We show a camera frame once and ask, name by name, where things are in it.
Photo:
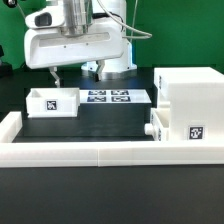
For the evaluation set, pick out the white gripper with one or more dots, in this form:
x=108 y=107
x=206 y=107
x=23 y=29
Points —
x=49 y=48

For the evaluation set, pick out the white drawer box with knob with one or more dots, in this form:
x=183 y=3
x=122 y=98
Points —
x=158 y=127

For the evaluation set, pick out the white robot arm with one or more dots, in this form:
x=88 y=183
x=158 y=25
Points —
x=69 y=32

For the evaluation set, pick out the white drawer cabinet housing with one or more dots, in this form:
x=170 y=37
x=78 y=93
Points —
x=195 y=98

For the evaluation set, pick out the white base marker plate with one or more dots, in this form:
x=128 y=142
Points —
x=115 y=96

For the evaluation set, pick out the black device at left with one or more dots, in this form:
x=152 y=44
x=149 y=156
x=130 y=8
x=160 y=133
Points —
x=5 y=67

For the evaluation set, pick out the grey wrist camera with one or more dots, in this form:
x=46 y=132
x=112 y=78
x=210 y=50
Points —
x=48 y=17

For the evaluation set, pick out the white plastic border wall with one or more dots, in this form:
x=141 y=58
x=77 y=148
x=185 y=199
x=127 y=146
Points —
x=99 y=154

